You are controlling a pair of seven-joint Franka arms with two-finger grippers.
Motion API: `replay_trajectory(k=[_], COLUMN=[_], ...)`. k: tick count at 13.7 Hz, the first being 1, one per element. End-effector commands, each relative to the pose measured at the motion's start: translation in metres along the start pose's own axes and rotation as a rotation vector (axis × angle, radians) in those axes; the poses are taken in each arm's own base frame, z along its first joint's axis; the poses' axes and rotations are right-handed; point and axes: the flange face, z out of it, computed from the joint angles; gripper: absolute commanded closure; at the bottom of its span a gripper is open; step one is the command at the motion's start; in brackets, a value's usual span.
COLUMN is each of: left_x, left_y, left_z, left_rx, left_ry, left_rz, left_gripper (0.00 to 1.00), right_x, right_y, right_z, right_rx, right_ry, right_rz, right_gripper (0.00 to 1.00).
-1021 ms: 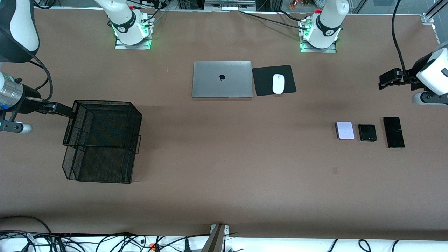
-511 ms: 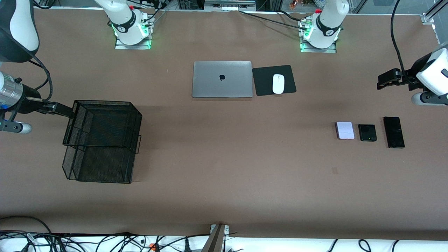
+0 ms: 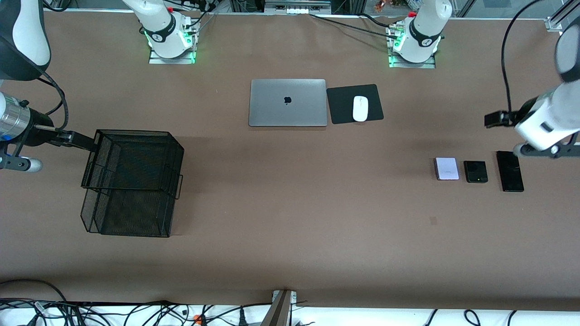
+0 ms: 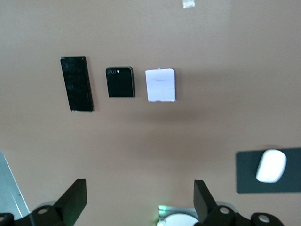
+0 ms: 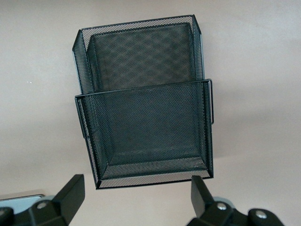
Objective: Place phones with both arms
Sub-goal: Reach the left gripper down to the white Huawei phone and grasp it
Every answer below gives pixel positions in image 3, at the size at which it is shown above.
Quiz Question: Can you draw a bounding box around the tall black smartphone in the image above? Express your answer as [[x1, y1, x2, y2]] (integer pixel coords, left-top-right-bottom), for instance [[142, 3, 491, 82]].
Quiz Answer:
[[496, 151, 525, 192]]

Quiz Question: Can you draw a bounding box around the small black flip phone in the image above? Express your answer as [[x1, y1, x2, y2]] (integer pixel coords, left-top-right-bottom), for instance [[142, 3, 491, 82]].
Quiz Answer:
[[464, 160, 489, 184]]

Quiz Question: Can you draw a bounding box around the lavender Huawei phone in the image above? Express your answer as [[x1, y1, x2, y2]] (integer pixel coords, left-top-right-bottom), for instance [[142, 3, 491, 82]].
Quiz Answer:
[[434, 157, 459, 181]]

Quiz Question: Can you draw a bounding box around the black mesh two-tier tray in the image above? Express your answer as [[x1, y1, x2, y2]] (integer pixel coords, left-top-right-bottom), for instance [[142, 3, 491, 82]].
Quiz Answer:
[[80, 129, 185, 238]]

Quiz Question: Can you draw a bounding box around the white computer mouse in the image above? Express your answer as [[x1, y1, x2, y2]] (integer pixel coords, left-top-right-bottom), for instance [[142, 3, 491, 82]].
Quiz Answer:
[[353, 96, 368, 122]]

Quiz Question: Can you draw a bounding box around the black mouse pad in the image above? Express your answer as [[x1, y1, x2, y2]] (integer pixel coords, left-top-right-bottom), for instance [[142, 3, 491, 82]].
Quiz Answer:
[[326, 84, 385, 125]]

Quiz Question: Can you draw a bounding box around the silver closed laptop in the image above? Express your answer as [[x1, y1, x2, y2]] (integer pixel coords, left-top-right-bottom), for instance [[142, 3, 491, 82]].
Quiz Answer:
[[248, 79, 328, 127]]

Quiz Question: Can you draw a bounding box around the grey power strip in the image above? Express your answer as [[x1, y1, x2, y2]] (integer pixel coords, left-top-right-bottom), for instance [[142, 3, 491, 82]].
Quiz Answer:
[[264, 0, 332, 15]]

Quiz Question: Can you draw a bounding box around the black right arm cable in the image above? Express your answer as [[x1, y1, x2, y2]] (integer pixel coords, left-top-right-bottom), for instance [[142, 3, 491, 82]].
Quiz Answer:
[[20, 75, 69, 132]]

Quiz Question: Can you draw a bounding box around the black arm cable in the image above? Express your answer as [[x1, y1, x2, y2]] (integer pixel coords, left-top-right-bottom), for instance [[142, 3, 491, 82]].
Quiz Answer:
[[20, 75, 69, 132], [501, 0, 546, 125]]

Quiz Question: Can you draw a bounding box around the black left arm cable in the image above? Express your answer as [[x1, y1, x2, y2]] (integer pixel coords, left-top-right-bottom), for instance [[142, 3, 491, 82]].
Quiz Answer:
[[501, 0, 546, 125]]

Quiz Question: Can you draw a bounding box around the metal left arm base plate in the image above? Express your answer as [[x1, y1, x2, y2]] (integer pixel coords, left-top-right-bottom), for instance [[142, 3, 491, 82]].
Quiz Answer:
[[389, 27, 436, 69]]

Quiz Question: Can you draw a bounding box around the aluminium frame profile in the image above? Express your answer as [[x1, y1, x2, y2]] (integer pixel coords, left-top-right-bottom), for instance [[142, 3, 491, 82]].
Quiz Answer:
[[545, 0, 580, 32]]

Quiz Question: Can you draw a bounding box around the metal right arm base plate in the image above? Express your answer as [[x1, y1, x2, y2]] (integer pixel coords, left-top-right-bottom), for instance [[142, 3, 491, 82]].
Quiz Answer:
[[149, 45, 196, 65]]

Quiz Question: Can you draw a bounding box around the black looped cable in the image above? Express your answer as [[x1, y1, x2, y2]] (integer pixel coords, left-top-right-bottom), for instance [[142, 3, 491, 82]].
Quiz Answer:
[[0, 279, 68, 303]]

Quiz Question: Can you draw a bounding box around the black cable on table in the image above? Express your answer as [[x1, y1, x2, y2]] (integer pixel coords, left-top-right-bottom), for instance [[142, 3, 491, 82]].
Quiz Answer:
[[309, 14, 399, 37]]

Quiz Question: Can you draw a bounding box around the tangled black cable bundle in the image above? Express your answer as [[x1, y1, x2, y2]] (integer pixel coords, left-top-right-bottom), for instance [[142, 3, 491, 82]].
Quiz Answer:
[[0, 299, 272, 326]]

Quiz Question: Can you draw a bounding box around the aluminium post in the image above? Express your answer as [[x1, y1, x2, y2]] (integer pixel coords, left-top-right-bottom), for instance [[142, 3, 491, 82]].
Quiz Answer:
[[261, 290, 297, 326]]

